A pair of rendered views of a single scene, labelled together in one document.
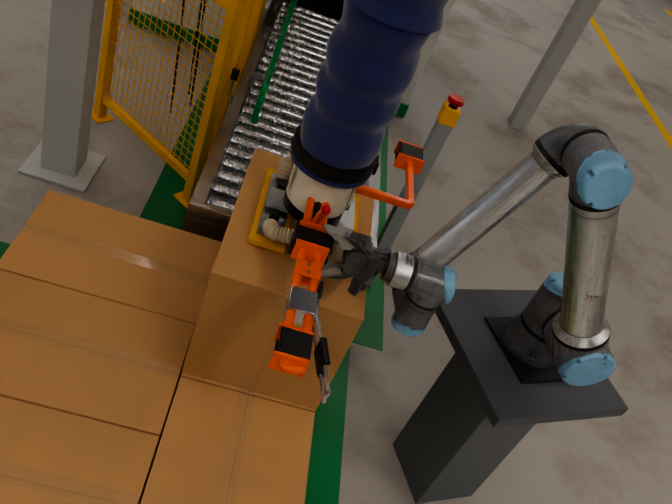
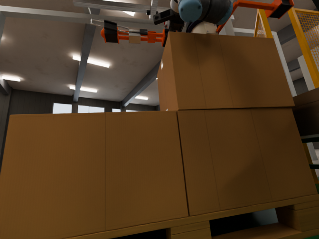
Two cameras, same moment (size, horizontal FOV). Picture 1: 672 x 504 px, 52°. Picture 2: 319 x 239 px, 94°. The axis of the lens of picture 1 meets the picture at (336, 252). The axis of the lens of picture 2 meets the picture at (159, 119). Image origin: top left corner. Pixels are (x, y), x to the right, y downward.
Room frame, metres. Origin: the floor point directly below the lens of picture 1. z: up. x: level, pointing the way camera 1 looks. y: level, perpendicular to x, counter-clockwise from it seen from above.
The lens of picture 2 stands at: (1.19, -0.73, 0.36)
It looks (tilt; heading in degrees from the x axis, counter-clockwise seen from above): 14 degrees up; 90
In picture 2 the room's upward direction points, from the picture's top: 5 degrees counter-clockwise
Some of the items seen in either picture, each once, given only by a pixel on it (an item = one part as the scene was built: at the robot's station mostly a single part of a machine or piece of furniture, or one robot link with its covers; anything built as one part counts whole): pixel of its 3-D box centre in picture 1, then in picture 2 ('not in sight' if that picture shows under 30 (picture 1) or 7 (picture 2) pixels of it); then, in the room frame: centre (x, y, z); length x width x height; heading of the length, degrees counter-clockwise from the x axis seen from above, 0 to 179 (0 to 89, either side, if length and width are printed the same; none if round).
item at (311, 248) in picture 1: (311, 243); (168, 38); (1.30, 0.06, 1.08); 0.10 x 0.08 x 0.06; 101
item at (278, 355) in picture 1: (291, 349); (111, 35); (0.96, 0.00, 1.08); 0.08 x 0.07 x 0.05; 11
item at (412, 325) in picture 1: (413, 309); (191, 3); (1.37, -0.25, 0.97); 0.12 x 0.09 x 0.12; 19
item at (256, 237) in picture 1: (276, 204); not in sight; (1.53, 0.20, 0.98); 0.34 x 0.10 x 0.05; 11
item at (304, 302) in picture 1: (300, 306); (134, 36); (1.09, 0.02, 1.07); 0.07 x 0.07 x 0.04; 11
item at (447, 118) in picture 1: (404, 203); not in sight; (2.56, -0.19, 0.50); 0.07 x 0.07 x 1.00; 11
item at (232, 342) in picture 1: (284, 273); (212, 87); (1.54, 0.11, 0.74); 0.60 x 0.40 x 0.40; 10
